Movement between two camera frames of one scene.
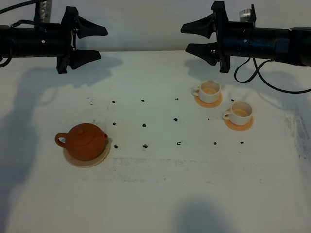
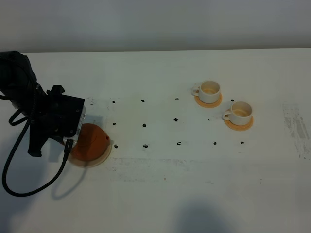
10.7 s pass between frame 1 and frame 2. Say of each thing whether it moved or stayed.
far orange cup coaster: stayed
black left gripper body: moved
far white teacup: stayed
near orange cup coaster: stayed
